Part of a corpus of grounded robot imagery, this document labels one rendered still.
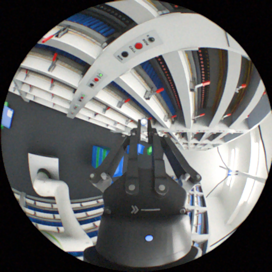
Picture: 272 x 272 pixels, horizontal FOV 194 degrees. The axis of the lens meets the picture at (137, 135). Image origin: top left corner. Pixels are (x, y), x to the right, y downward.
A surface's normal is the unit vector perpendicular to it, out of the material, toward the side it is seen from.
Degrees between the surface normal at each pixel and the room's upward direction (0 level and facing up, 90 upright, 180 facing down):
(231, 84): 106
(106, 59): 90
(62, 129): 0
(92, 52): 16
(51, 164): 2
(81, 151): 0
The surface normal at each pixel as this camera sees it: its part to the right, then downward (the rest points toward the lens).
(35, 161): 0.79, -0.03
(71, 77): 0.72, 0.28
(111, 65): -0.15, 0.97
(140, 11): -0.36, 0.93
